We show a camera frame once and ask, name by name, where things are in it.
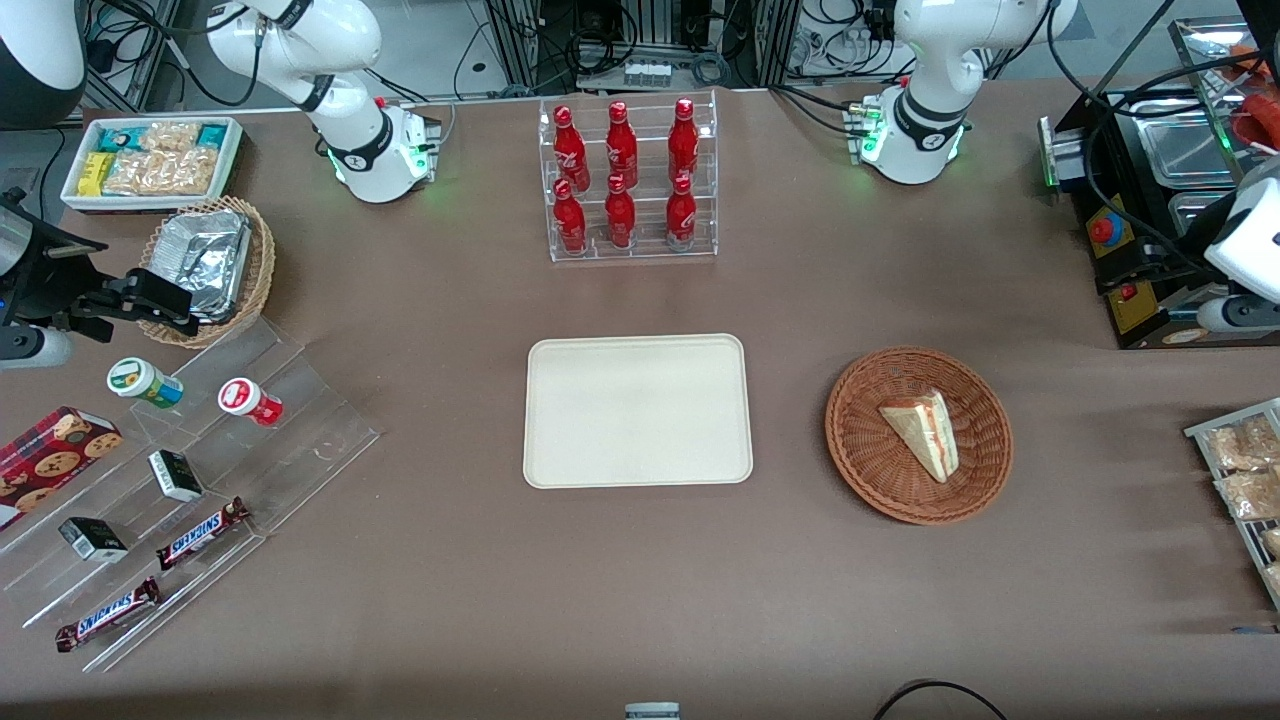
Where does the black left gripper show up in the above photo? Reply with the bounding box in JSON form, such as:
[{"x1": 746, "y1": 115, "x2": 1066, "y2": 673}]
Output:
[{"x1": 1097, "y1": 238, "x2": 1217, "y2": 297}]

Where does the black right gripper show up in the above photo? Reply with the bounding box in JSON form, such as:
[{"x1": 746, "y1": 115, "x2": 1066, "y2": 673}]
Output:
[{"x1": 0, "y1": 195, "x2": 199, "y2": 341}]

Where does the triangular sandwich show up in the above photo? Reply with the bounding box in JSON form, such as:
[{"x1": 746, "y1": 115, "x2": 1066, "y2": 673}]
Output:
[{"x1": 878, "y1": 388, "x2": 961, "y2": 485}]

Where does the light wicker basket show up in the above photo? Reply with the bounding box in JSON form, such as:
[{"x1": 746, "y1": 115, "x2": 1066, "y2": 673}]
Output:
[{"x1": 138, "y1": 196, "x2": 277, "y2": 350}]

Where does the round brown wicker basket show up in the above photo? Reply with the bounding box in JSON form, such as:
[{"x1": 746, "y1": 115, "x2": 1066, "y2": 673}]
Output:
[{"x1": 825, "y1": 346, "x2": 1014, "y2": 526}]

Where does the cream rectangular tray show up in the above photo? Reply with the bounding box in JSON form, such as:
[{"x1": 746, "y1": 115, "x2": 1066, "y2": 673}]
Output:
[{"x1": 523, "y1": 333, "x2": 754, "y2": 490}]

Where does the silver foil container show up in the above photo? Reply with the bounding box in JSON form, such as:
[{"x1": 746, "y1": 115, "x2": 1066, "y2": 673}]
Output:
[{"x1": 150, "y1": 209, "x2": 252, "y2": 323}]

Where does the green lid cup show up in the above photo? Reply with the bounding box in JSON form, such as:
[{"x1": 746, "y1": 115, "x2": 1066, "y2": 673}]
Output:
[{"x1": 107, "y1": 357, "x2": 185, "y2": 410}]

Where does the large clear cracker bag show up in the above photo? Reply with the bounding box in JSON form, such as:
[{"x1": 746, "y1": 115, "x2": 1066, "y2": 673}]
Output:
[{"x1": 103, "y1": 148, "x2": 217, "y2": 197}]

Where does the red lid cup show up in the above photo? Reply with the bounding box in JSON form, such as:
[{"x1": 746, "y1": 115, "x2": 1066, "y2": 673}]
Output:
[{"x1": 218, "y1": 377, "x2": 284, "y2": 428}]

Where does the black food warmer machine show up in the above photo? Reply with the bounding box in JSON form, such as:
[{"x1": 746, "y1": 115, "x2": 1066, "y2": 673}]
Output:
[{"x1": 1038, "y1": 18, "x2": 1280, "y2": 351}]

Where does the white snack bin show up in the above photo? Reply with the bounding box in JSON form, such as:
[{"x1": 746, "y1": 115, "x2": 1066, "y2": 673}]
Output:
[{"x1": 60, "y1": 116, "x2": 245, "y2": 215}]

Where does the small clear cracker bag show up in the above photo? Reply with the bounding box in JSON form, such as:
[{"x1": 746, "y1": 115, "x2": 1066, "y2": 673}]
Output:
[{"x1": 140, "y1": 122, "x2": 205, "y2": 154}]

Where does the small black box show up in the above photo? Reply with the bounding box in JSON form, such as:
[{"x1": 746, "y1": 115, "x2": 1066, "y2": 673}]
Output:
[
  {"x1": 58, "y1": 517, "x2": 130, "y2": 564},
  {"x1": 148, "y1": 450, "x2": 205, "y2": 503}
]

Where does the red cookie box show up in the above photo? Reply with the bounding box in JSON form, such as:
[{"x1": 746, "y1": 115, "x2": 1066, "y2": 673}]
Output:
[{"x1": 0, "y1": 406, "x2": 124, "y2": 532}]

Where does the clear acrylic step display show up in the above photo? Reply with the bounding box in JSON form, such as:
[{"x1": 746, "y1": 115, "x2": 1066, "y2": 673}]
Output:
[{"x1": 0, "y1": 318, "x2": 382, "y2": 674}]

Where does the clear bag of pastries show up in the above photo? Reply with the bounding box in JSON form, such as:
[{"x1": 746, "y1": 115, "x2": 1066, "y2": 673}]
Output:
[
  {"x1": 1204, "y1": 414, "x2": 1280, "y2": 472},
  {"x1": 1214, "y1": 469, "x2": 1280, "y2": 522}
]

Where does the Snickers bar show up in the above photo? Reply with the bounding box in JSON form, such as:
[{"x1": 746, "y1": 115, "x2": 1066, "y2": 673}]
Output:
[
  {"x1": 156, "y1": 497, "x2": 251, "y2": 572},
  {"x1": 55, "y1": 577, "x2": 162, "y2": 653}
]

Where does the red soda bottle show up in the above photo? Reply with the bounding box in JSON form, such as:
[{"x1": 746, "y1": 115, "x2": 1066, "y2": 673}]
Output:
[
  {"x1": 553, "y1": 180, "x2": 589, "y2": 255},
  {"x1": 553, "y1": 106, "x2": 590, "y2": 192},
  {"x1": 667, "y1": 98, "x2": 700, "y2": 184},
  {"x1": 604, "y1": 175, "x2": 637, "y2": 250},
  {"x1": 605, "y1": 101, "x2": 639, "y2": 189},
  {"x1": 665, "y1": 172, "x2": 698, "y2": 247}
]

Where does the clear acrylic bottle rack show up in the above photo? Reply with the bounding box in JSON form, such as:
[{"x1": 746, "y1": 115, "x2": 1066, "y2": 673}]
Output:
[{"x1": 538, "y1": 90, "x2": 719, "y2": 264}]

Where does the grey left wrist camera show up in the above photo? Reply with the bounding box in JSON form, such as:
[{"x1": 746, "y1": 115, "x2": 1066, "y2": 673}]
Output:
[{"x1": 1196, "y1": 294, "x2": 1280, "y2": 336}]

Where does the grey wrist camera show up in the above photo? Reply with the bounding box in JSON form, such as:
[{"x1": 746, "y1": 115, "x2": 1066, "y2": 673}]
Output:
[
  {"x1": 0, "y1": 328, "x2": 75, "y2": 370},
  {"x1": 1196, "y1": 294, "x2": 1280, "y2": 336}
]

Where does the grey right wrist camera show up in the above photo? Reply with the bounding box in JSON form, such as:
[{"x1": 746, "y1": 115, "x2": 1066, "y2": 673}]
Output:
[{"x1": 0, "y1": 328, "x2": 75, "y2": 370}]

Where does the grey wire rack tray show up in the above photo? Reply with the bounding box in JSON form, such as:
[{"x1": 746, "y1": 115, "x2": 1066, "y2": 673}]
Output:
[{"x1": 1184, "y1": 398, "x2": 1280, "y2": 612}]

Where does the black cable loop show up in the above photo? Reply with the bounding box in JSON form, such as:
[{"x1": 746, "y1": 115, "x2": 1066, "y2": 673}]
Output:
[{"x1": 872, "y1": 679, "x2": 1010, "y2": 720}]

